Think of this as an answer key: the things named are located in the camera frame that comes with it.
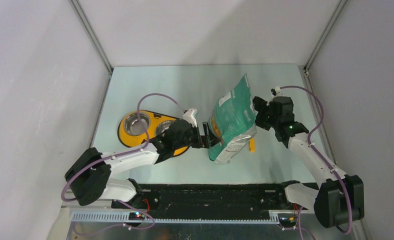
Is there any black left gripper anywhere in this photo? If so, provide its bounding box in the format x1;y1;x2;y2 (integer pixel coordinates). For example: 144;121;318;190
173;122;221;151

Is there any aluminium frame rail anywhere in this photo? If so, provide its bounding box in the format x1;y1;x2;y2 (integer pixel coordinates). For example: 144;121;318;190
69;208;298;225

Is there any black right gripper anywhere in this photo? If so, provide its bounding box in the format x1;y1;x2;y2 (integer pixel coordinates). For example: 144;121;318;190
237;96;279;131

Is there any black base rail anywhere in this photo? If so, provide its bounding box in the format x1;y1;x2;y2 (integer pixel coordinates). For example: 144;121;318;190
127;180;296;219

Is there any green white pet food bag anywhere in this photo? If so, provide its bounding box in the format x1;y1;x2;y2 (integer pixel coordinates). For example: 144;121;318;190
208;74;257;164

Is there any yellow double pet bowl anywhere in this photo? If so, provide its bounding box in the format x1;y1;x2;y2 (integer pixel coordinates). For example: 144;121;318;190
117;110;177;148

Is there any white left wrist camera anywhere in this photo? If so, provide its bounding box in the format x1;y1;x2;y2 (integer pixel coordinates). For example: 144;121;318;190
182;107;198;128

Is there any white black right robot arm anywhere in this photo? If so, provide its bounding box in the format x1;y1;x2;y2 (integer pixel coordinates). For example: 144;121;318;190
252;96;365;228

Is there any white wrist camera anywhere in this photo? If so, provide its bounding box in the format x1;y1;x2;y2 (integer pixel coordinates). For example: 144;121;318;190
182;107;198;128
270;86;284;99

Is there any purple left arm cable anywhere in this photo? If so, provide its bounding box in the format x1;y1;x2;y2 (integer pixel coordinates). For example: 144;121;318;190
60;93;189;231

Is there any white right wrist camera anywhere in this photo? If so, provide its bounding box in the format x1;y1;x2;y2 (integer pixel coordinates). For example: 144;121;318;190
270;86;284;99

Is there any yellow plastic scoop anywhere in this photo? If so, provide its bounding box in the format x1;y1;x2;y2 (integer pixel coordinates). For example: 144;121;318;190
248;138;256;153

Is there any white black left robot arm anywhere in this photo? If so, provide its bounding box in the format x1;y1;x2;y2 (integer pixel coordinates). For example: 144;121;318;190
61;119;220;208

